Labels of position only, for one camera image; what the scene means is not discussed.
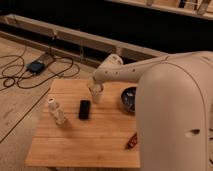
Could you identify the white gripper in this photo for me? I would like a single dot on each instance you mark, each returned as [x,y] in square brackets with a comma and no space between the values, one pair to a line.
[93,86]

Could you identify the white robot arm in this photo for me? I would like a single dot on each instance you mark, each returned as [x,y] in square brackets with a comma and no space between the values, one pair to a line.
[173,106]

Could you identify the dark ceramic bowl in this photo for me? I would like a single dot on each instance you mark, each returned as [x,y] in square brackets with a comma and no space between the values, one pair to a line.
[128,99]

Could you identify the black smartphone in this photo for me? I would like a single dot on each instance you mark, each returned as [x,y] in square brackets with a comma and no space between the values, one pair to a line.
[84,109]

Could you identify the clear plastic bottle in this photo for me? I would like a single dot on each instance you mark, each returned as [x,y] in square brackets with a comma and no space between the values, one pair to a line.
[56,111]

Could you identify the wooden table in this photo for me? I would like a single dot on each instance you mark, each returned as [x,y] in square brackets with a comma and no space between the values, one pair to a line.
[97,142]

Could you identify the blue power adapter box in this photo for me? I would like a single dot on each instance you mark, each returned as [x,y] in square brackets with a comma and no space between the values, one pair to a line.
[35,67]

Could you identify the red snack wrapper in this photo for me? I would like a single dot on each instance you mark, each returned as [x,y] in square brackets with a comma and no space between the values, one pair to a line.
[132,142]

